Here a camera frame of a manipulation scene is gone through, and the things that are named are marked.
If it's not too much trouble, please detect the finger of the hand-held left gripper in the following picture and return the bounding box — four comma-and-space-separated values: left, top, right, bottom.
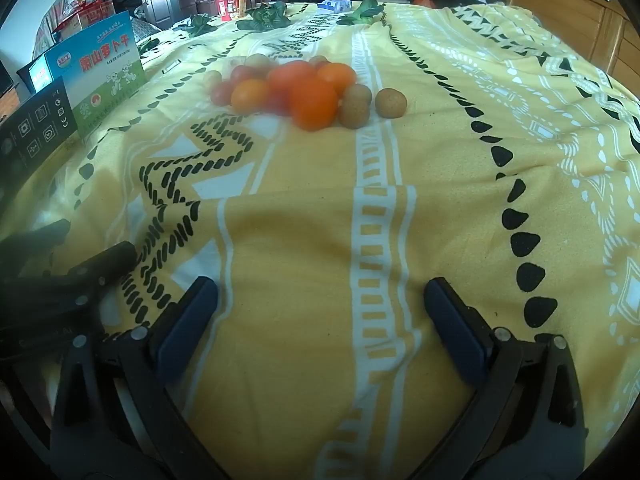
0, 241, 138, 311
0, 218, 72, 277

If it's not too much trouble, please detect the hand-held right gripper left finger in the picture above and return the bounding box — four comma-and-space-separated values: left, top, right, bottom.
49, 276, 231, 480

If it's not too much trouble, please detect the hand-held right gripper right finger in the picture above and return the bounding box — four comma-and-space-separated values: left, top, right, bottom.
424, 276, 590, 480

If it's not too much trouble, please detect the black box with icons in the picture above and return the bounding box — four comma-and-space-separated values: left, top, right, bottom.
0, 76, 83, 171

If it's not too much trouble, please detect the yellow patterned bed sheet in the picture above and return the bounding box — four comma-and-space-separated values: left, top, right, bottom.
0, 1, 640, 480

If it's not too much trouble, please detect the small blue box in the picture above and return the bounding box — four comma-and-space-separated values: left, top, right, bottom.
17, 55, 54, 93

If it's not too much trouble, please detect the blue and green box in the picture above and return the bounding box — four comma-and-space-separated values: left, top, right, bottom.
45, 10, 147, 140

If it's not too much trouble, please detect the floral round fabric cover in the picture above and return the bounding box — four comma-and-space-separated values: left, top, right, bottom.
34, 0, 98, 61

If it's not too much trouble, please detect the red printed cardboard box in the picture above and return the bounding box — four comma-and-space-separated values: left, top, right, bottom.
52, 0, 117, 43

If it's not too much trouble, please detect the large orange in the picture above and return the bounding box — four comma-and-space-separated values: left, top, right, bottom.
287, 76, 339, 132

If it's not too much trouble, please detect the red snack box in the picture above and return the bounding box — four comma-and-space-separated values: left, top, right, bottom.
216, 0, 249, 21

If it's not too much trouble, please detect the wooden headboard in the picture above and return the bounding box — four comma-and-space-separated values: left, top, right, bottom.
504, 0, 640, 92

